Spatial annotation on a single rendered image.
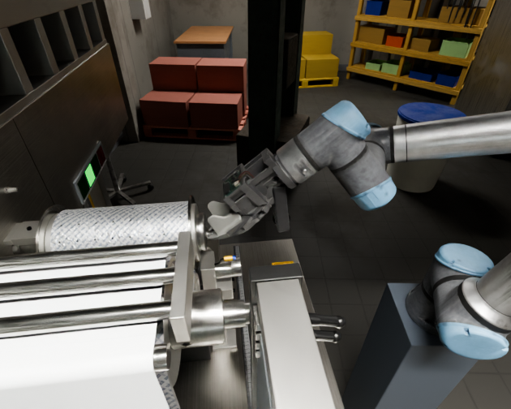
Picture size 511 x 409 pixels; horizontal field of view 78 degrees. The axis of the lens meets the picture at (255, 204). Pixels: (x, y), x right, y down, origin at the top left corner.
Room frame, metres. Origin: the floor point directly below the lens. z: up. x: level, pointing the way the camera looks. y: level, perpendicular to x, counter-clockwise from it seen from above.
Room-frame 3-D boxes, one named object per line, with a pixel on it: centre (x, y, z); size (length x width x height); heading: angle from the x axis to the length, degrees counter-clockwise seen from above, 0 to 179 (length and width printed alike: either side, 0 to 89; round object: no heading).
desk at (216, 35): (5.73, 0.79, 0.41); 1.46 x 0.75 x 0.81; 179
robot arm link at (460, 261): (0.51, -0.50, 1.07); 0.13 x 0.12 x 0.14; 161
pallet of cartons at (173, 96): (3.92, 0.72, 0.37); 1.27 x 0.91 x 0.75; 89
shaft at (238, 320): (0.22, 0.01, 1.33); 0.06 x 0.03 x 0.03; 97
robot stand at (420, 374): (0.52, -0.50, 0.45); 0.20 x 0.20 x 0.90; 89
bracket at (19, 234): (0.43, 0.42, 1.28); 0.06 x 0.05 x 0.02; 97
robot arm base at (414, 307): (0.52, -0.50, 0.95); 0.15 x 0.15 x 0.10
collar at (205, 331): (0.22, 0.07, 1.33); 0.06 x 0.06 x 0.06; 7
